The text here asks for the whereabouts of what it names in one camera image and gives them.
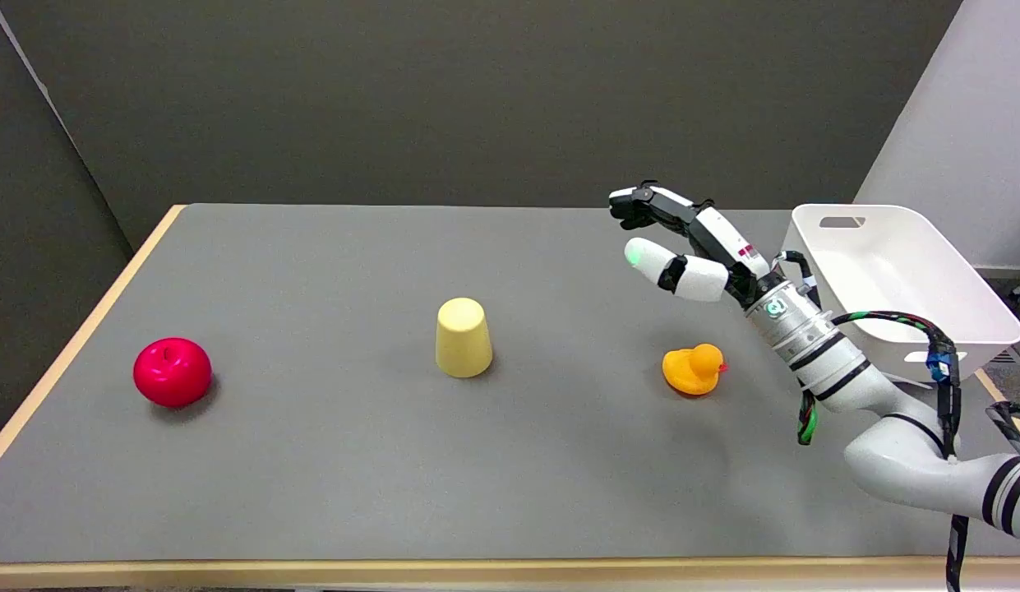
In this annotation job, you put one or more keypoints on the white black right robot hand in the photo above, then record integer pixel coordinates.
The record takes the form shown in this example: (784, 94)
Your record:
(707, 247)

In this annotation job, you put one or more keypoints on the pale yellow cup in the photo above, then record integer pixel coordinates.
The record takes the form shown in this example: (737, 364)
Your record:
(463, 339)

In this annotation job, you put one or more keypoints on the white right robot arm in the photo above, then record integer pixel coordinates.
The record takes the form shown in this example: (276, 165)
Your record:
(855, 386)

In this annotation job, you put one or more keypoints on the orange rubber duck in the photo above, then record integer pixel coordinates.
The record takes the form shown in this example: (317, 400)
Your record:
(693, 369)

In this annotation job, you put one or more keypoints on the white plastic bin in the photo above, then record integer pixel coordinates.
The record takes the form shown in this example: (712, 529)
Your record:
(896, 288)

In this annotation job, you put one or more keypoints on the red apple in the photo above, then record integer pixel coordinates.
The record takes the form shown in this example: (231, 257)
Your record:
(173, 372)

